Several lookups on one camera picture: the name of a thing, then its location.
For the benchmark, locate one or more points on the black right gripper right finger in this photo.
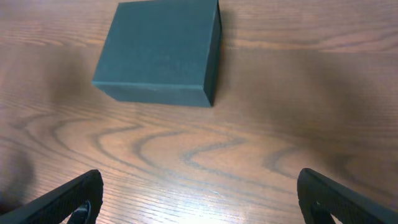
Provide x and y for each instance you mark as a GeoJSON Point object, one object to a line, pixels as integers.
{"type": "Point", "coordinates": [323, 200]}

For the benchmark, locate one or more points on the dark green gift box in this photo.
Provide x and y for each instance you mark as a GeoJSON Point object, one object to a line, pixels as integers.
{"type": "Point", "coordinates": [163, 52]}

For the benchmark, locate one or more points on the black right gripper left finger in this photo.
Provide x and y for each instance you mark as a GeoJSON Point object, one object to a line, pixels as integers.
{"type": "Point", "coordinates": [78, 201]}

